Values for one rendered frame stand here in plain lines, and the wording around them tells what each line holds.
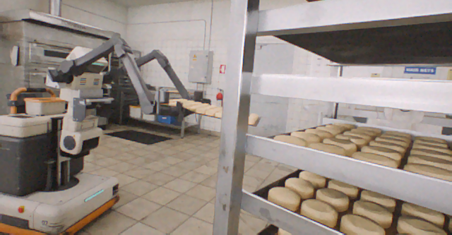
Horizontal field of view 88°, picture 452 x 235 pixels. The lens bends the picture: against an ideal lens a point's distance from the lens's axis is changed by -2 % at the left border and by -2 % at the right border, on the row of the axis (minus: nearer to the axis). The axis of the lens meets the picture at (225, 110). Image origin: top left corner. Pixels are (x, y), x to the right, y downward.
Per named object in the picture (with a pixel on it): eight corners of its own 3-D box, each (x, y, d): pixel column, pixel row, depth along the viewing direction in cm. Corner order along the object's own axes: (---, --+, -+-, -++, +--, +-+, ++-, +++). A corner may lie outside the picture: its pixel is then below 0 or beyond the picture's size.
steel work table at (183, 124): (116, 125, 555) (118, 83, 545) (140, 122, 620) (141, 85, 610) (182, 139, 474) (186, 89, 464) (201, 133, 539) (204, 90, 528)
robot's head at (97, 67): (62, 59, 158) (75, 43, 155) (86, 63, 178) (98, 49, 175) (75, 75, 157) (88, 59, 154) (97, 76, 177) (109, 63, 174)
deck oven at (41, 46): (30, 145, 353) (29, 8, 332) (-8, 133, 404) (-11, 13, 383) (116, 131, 493) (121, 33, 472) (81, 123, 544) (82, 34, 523)
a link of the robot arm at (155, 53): (162, 46, 182) (157, 46, 172) (170, 62, 184) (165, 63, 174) (115, 70, 191) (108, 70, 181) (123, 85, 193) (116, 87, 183)
